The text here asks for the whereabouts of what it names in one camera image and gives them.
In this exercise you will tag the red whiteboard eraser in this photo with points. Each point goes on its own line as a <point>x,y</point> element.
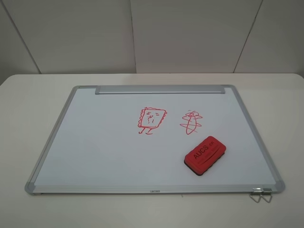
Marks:
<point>204,155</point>

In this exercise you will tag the white aluminium-framed whiteboard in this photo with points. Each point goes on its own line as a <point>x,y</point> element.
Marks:
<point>133,140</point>

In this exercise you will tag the left metal hanging clip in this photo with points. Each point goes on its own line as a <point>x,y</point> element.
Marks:
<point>256,195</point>

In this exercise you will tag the metal hanging clip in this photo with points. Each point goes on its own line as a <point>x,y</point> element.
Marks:
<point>256,195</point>
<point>266,194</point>

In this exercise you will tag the right metal hanging clip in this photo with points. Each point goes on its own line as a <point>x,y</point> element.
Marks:
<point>266,194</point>

